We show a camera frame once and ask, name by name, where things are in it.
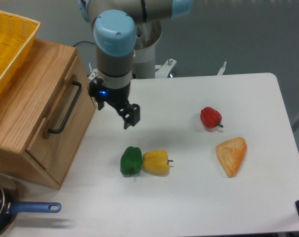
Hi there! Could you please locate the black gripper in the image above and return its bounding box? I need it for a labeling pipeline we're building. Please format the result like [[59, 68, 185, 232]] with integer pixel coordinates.
[[89, 78, 140, 129]]

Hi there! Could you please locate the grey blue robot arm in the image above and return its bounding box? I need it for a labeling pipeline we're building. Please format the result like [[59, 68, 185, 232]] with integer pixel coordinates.
[[77, 0, 193, 128]]

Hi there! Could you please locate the wooden drawer cabinet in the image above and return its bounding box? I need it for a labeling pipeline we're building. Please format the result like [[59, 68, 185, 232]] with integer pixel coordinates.
[[0, 39, 97, 190]]

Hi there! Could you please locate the green toy bell pepper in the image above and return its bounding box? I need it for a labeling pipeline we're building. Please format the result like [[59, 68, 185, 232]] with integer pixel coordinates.
[[120, 146, 143, 176]]

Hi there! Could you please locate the yellow toy bell pepper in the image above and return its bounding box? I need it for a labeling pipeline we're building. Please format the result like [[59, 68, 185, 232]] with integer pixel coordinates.
[[143, 150, 173, 175]]

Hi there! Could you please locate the red toy bell pepper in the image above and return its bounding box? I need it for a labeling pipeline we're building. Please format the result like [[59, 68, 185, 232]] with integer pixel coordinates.
[[200, 107, 224, 131]]

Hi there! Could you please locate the orange toy bread slice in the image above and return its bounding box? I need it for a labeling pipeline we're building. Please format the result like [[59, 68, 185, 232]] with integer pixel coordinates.
[[216, 137, 247, 178]]

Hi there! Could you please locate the yellow plastic basket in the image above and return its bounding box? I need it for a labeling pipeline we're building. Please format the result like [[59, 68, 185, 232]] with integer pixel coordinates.
[[0, 10, 41, 95]]

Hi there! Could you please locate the black cable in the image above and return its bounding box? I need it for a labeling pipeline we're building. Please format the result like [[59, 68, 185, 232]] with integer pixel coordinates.
[[72, 40, 96, 47]]

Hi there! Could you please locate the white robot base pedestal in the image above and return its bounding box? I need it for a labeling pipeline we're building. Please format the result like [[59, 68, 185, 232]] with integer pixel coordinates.
[[132, 21, 177, 79]]

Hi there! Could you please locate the blue handled frying pan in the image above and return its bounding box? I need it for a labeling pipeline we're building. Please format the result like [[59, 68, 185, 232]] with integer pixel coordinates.
[[0, 181, 62, 235]]

